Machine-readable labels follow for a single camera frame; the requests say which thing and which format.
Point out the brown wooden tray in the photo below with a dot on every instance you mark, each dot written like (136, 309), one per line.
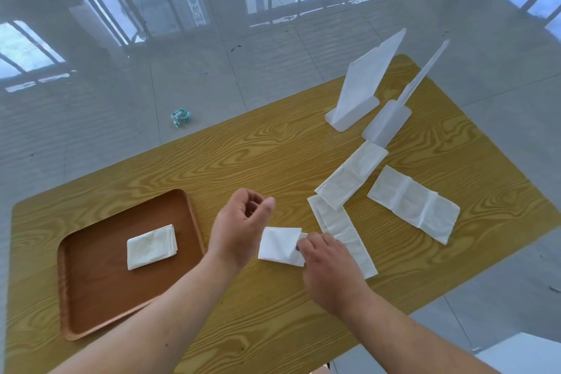
(96, 290)

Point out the crumpled teal white wrapper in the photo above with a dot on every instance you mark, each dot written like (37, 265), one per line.
(180, 117)

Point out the person's left forearm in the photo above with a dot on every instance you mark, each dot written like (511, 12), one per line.
(144, 321)

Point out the person's right hand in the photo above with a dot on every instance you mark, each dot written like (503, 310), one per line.
(333, 273)

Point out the wide white plastic stand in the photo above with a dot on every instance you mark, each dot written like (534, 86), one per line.
(363, 80)

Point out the thick folded white napkin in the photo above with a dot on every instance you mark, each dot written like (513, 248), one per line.
(151, 247)

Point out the person's left thumb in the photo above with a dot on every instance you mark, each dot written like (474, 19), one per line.
(267, 212)

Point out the small white napkin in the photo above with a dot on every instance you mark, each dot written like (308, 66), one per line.
(278, 246)

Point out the narrow white plastic stand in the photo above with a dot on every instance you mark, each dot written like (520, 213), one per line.
(388, 121)

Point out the person's left hand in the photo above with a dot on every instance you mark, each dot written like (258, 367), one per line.
(234, 233)

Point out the person's right forearm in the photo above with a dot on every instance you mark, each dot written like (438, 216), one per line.
(407, 338)

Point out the person's right thumb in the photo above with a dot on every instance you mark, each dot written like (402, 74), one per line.
(305, 252)

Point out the unfolded white napkin strip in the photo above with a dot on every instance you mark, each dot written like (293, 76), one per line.
(350, 176)
(414, 202)
(337, 220)

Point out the white box corner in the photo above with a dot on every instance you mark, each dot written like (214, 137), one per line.
(523, 356)

